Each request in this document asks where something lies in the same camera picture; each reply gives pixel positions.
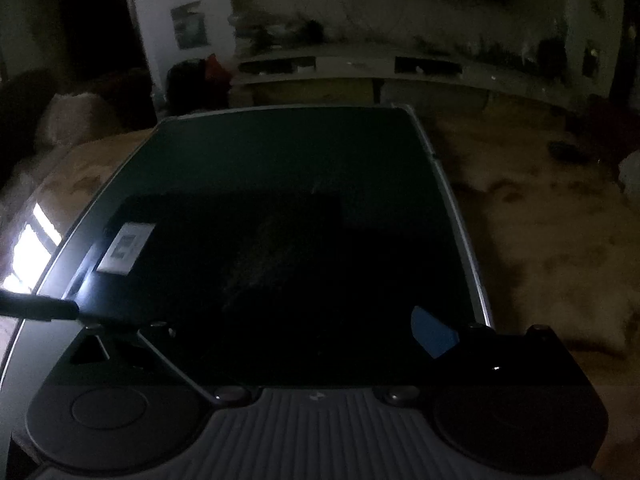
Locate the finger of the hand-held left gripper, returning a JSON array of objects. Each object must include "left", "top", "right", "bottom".
[{"left": 0, "top": 289, "right": 79, "bottom": 323}]

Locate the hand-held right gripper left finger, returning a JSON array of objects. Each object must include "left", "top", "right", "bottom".
[{"left": 50, "top": 321, "right": 251, "bottom": 407}]

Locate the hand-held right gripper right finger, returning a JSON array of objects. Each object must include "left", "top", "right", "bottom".
[{"left": 382, "top": 306, "right": 588, "bottom": 405}]

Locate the black box with white label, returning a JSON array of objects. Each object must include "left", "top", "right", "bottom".
[{"left": 74, "top": 191, "right": 418, "bottom": 386}]

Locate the pinkish fluffy sofa throw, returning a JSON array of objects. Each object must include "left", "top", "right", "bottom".
[{"left": 37, "top": 92, "right": 117, "bottom": 150}]

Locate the dark green desk mat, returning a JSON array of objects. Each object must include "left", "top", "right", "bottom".
[{"left": 0, "top": 104, "right": 494, "bottom": 391}]

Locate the dark brown sofa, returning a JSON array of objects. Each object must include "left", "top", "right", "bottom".
[{"left": 0, "top": 67, "right": 156, "bottom": 171}]

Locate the dark remote control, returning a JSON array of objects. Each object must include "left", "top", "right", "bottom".
[{"left": 547, "top": 141, "right": 592, "bottom": 161}]

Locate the black bin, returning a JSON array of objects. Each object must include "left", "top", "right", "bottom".
[{"left": 167, "top": 60, "right": 208, "bottom": 112}]

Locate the red vase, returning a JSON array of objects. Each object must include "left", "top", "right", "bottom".
[{"left": 205, "top": 52, "right": 229, "bottom": 83}]

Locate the white television cabinet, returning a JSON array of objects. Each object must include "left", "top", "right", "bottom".
[{"left": 230, "top": 42, "right": 621, "bottom": 111}]

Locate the stack of jars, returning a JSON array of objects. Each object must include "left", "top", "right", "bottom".
[{"left": 231, "top": 12, "right": 263, "bottom": 58}]

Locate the large wall niche picture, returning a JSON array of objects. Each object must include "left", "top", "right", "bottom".
[{"left": 170, "top": 1, "right": 209, "bottom": 51}]

